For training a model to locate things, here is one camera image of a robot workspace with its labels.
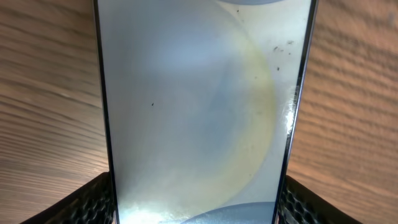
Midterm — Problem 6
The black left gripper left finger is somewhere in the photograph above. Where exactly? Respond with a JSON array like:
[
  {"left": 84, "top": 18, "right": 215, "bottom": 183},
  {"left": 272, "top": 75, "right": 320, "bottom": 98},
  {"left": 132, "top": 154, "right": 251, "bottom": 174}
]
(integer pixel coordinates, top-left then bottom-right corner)
[{"left": 21, "top": 172, "right": 115, "bottom": 224}]

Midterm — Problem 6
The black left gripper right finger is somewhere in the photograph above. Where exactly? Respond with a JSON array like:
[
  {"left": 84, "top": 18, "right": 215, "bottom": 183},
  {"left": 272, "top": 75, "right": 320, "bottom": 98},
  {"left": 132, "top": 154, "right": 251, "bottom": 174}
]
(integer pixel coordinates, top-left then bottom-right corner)
[{"left": 276, "top": 175, "right": 361, "bottom": 224}]

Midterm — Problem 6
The Galaxy smartphone with blue screen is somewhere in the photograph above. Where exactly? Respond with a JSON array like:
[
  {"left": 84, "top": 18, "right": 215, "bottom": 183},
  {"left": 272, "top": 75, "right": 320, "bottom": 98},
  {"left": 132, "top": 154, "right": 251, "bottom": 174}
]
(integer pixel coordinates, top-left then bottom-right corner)
[{"left": 93, "top": 0, "right": 318, "bottom": 223}]

